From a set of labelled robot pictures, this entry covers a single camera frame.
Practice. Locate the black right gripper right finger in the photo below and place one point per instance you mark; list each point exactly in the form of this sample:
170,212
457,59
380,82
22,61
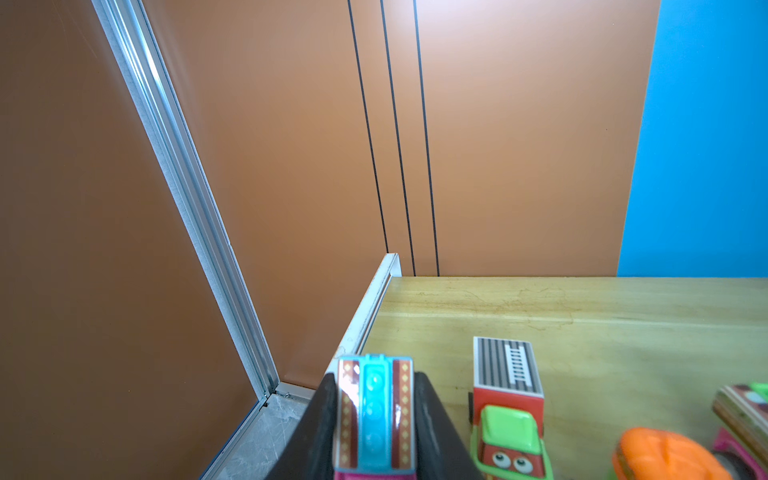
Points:
441,453

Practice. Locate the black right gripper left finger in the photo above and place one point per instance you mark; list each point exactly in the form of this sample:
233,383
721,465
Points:
308,453

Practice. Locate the yellow multicolour toy car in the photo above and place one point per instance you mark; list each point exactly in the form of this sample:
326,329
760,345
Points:
506,410

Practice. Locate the orange green toy car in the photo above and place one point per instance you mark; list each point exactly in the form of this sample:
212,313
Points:
649,454

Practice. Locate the pink purple toy car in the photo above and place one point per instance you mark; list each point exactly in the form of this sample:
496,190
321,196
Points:
741,442

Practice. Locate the white frame wooden shelf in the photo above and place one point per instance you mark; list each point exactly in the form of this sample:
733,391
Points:
612,352

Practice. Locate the aluminium corner post left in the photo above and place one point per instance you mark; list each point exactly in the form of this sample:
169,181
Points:
127,27

